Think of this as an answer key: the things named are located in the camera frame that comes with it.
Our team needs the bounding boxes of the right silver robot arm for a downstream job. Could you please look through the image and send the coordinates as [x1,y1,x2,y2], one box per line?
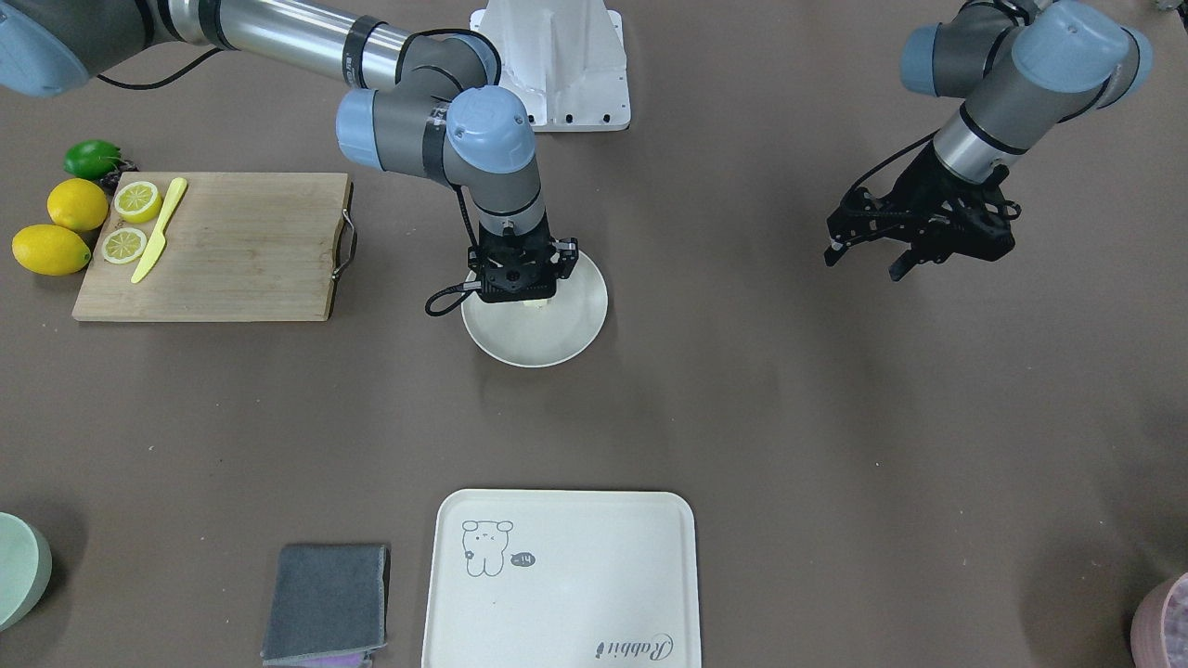
[4,1,576,282]

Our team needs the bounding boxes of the cream round plate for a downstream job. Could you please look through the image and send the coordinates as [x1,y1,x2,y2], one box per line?
[461,252,609,368]

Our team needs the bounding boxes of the yellow lemon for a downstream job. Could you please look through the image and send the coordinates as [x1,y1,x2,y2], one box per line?
[45,178,110,232]
[11,223,91,277]

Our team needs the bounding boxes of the green lime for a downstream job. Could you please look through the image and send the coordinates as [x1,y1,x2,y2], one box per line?
[62,139,124,181]

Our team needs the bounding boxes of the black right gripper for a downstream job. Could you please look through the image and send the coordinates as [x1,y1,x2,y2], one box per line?
[478,215,552,269]

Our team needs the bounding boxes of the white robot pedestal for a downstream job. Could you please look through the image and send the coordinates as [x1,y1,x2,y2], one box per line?
[470,1,632,133]

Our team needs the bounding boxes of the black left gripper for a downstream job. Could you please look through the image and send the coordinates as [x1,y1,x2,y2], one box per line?
[887,149,1020,282]

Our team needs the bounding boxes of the cream rabbit tray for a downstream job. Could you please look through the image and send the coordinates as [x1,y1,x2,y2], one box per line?
[421,489,702,667]

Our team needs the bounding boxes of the pink ice bowl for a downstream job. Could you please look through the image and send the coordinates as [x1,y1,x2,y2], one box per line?
[1130,573,1187,667]

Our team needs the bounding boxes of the bamboo cutting board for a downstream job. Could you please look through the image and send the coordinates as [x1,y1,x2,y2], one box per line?
[72,171,353,322]

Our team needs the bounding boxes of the mint green bowl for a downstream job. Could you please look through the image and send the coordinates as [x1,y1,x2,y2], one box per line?
[1,512,52,631]

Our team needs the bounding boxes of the lemon slice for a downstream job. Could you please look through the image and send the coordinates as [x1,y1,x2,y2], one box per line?
[97,225,149,265]
[113,181,164,225]

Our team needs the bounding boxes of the yellow plastic knife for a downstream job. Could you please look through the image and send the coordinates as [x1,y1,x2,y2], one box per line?
[129,176,189,284]

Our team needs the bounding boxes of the folded grey cloth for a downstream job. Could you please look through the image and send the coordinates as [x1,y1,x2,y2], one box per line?
[260,543,388,667]

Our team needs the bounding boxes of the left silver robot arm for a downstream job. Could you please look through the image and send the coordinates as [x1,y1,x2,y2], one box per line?
[886,1,1155,281]

